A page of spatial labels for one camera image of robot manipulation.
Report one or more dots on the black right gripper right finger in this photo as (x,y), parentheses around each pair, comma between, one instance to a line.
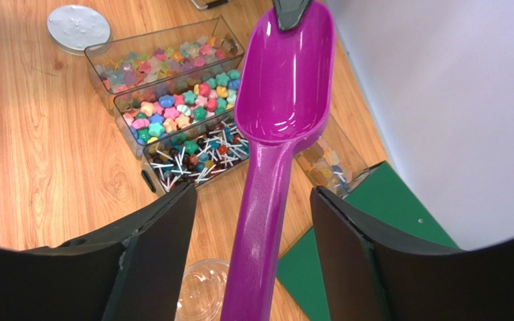
(408,279)

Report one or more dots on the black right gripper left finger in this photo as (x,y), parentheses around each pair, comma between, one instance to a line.
(130,269)

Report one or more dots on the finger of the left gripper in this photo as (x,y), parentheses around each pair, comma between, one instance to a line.
(289,13)

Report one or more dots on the clear plastic cup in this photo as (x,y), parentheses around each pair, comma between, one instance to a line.
(202,291)

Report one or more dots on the purple plastic scoop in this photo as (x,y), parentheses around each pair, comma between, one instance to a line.
(282,108)

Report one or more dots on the green clipboard folder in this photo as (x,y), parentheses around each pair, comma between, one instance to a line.
(390,209)

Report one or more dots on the clear candy bin back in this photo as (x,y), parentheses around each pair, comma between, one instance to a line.
(333,162)

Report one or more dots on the lollipop candy bin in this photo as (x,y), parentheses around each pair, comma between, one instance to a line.
(196,156)

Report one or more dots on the translucent gummy candy bin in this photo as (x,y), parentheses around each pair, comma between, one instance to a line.
(196,51)

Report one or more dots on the colourful star candy bin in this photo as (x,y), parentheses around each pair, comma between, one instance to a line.
(167,107)

